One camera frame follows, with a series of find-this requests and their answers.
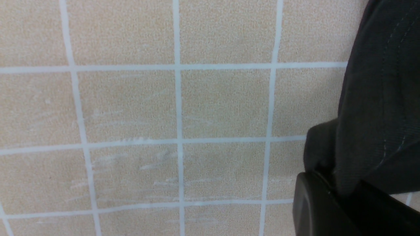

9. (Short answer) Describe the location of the dark gray long-sleeve top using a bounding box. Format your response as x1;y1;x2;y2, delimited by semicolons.
303;0;420;196

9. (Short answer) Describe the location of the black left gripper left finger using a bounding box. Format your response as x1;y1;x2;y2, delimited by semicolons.
293;172;362;236

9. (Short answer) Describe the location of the beige checkered tablecloth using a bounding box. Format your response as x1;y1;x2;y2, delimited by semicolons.
0;0;420;236

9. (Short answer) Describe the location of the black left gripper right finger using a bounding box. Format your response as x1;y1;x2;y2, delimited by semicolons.
341;181;420;236

